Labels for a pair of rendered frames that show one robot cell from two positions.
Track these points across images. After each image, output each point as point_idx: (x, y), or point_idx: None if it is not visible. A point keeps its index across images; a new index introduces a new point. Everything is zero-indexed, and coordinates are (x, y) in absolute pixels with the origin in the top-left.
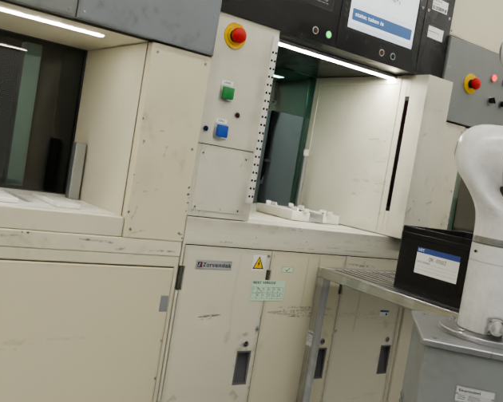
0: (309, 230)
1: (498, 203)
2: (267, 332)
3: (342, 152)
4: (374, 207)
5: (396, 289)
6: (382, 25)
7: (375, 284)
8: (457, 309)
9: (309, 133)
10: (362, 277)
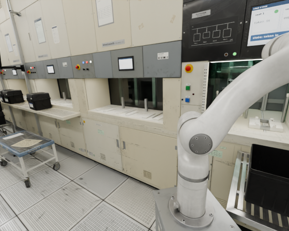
0: (233, 134)
1: (179, 151)
2: (216, 167)
3: None
4: None
5: (242, 171)
6: (277, 35)
7: (238, 165)
8: (241, 194)
9: None
10: (245, 160)
